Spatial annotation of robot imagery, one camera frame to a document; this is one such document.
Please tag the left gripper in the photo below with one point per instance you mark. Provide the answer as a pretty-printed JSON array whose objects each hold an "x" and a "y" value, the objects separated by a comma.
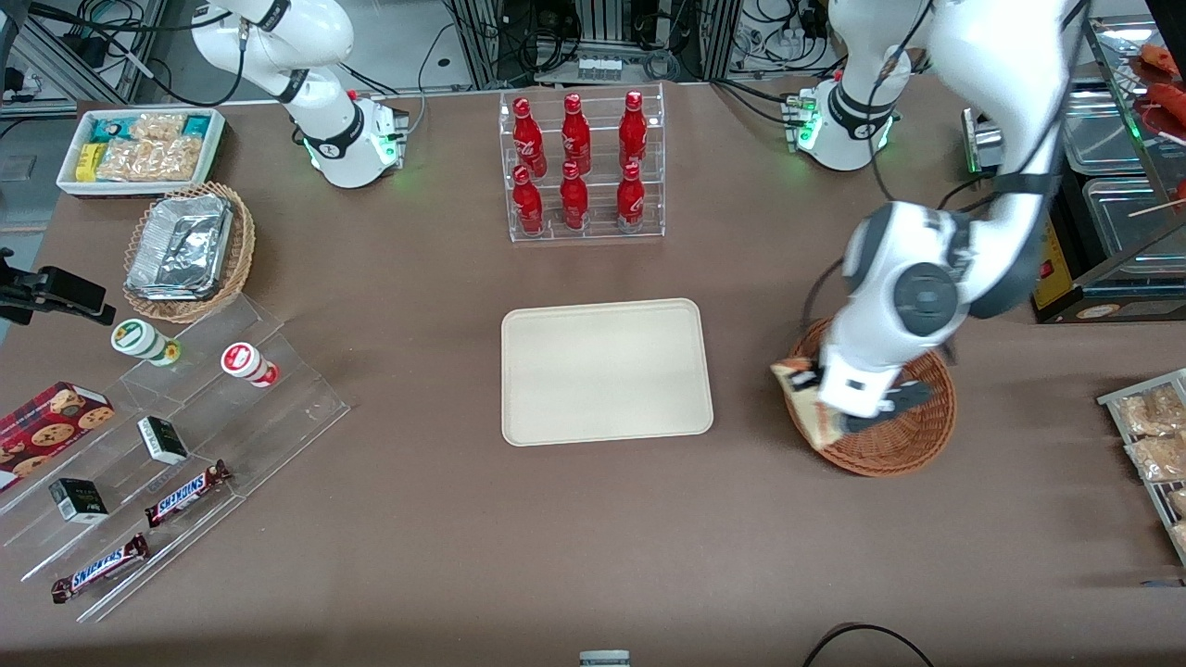
[{"x": 811, "y": 377}]

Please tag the triangle sandwich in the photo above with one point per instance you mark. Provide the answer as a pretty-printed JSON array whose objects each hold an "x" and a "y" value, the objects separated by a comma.
[{"x": 815, "y": 417}]

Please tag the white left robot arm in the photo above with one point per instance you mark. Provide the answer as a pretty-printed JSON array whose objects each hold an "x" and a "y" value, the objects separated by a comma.
[{"x": 982, "y": 93}]

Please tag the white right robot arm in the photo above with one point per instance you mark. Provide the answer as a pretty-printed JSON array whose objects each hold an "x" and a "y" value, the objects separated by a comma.
[{"x": 296, "y": 46}]

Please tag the round brown wicker basket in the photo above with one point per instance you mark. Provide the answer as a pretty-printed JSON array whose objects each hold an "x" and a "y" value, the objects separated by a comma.
[{"x": 913, "y": 435}]

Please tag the beige plastic tray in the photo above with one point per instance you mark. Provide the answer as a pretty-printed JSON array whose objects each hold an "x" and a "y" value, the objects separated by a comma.
[{"x": 607, "y": 371}]

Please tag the oval light wicker basket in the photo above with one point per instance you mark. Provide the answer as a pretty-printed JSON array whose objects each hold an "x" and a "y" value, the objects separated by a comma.
[{"x": 243, "y": 250}]

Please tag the red cola bottle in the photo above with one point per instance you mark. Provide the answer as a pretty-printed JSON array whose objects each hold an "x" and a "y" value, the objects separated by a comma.
[
  {"x": 527, "y": 204},
  {"x": 575, "y": 134},
  {"x": 574, "y": 199},
  {"x": 630, "y": 199},
  {"x": 633, "y": 130},
  {"x": 527, "y": 139}
]

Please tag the black food warmer cabinet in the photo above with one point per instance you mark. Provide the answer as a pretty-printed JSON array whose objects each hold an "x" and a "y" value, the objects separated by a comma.
[{"x": 1112, "y": 301}]

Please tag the grey metal box green light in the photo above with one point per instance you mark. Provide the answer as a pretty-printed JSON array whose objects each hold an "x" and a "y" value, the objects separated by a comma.
[{"x": 984, "y": 144}]

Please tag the clear acrylic bottle rack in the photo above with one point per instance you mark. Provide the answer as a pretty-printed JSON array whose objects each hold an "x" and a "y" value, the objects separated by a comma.
[{"x": 586, "y": 232}]

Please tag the clear bag of fried snack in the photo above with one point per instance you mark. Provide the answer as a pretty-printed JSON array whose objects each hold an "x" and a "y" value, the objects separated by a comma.
[
  {"x": 1179, "y": 500},
  {"x": 1180, "y": 535},
  {"x": 1158, "y": 459},
  {"x": 1154, "y": 412}
]

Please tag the steel warmer pan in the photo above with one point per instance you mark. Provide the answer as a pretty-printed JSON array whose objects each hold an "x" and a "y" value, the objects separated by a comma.
[
  {"x": 1107, "y": 130},
  {"x": 1130, "y": 222}
]

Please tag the small grey device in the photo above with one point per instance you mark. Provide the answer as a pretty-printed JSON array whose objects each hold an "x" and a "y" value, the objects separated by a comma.
[{"x": 604, "y": 659}]

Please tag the white power strip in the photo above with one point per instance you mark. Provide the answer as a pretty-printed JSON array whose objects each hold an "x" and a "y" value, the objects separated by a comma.
[{"x": 599, "y": 69}]

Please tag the black equipment rack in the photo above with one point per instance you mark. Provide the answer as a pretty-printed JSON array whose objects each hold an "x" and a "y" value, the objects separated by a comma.
[{"x": 611, "y": 28}]

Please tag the red sausage on stick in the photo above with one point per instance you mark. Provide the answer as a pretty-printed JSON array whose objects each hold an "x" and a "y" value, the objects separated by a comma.
[{"x": 1167, "y": 93}]

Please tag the clear acrylic stepped display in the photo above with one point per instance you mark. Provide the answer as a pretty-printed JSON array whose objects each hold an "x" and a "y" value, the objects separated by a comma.
[{"x": 278, "y": 417}]

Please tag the red lid drink cup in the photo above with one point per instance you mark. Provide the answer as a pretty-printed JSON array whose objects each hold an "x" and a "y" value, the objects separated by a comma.
[{"x": 246, "y": 361}]

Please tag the brown Snickers bar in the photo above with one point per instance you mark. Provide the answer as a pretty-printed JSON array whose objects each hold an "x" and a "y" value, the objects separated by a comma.
[
  {"x": 185, "y": 493},
  {"x": 100, "y": 568}
]

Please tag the white rectangular snack bin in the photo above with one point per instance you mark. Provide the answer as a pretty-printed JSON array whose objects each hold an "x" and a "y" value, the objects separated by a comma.
[{"x": 215, "y": 148}]

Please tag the silver foil container stack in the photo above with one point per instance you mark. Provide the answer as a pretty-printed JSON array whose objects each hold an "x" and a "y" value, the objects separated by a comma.
[{"x": 181, "y": 245}]

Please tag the small black box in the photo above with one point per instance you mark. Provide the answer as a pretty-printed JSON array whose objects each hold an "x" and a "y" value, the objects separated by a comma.
[
  {"x": 78, "y": 500},
  {"x": 162, "y": 439}
]

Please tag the teal snack packet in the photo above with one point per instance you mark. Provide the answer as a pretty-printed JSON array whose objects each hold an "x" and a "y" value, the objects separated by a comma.
[
  {"x": 196, "y": 125},
  {"x": 107, "y": 130}
]

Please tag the green lid drink cup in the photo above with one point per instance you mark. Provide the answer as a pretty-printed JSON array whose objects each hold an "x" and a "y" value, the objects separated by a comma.
[{"x": 139, "y": 339}]

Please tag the clear bag of crackers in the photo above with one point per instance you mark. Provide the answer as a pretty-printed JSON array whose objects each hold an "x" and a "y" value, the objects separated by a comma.
[
  {"x": 153, "y": 159},
  {"x": 157, "y": 126}
]

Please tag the yellow snack packet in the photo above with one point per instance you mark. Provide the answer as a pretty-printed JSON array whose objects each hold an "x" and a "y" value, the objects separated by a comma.
[{"x": 88, "y": 162}]

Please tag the red cookie box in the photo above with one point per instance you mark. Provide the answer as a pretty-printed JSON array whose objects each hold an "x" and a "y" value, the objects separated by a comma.
[{"x": 46, "y": 426}]

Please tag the black camera clamp mount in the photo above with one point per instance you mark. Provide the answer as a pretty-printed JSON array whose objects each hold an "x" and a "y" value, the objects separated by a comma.
[{"x": 65, "y": 292}]

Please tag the aluminium frame structure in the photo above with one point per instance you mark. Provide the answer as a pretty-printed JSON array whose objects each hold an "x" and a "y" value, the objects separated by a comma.
[{"x": 37, "y": 46}]

